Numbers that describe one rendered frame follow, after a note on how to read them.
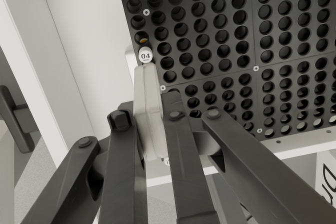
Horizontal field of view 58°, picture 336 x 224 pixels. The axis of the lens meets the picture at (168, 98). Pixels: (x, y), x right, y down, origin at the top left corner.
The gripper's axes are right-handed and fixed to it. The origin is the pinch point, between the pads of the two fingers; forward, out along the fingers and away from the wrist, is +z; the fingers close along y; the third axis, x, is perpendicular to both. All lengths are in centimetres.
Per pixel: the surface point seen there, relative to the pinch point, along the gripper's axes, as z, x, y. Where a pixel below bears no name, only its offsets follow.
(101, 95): 16.5, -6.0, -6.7
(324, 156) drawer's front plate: 16.2, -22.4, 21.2
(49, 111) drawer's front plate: 7.4, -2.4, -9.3
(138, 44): 10.1, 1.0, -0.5
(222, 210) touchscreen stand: 68, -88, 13
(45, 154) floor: 100, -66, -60
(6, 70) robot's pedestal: 69, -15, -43
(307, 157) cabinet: 24.1, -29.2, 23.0
